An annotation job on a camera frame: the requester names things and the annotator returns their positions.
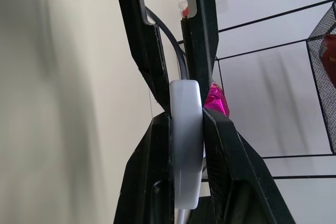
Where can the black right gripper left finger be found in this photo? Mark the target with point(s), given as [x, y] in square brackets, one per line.
[144, 171]

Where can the white round charger puck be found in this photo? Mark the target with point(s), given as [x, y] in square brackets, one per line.
[186, 140]

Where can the pink foil wrapped object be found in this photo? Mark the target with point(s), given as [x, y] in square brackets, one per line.
[216, 102]

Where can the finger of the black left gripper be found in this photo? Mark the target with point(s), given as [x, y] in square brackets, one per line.
[202, 37]
[147, 51]

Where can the red object in basket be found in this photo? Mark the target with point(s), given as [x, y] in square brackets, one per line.
[329, 56]

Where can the black mesh basket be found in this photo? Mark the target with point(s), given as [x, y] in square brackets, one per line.
[321, 98]

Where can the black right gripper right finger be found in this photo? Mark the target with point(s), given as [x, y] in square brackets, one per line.
[236, 171]

